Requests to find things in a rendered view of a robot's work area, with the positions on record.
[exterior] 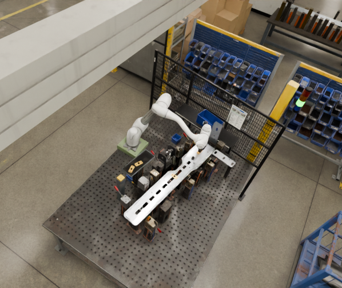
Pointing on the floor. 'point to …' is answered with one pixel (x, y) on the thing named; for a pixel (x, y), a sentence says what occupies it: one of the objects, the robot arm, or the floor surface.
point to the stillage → (327, 260)
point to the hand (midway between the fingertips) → (199, 150)
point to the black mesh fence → (215, 111)
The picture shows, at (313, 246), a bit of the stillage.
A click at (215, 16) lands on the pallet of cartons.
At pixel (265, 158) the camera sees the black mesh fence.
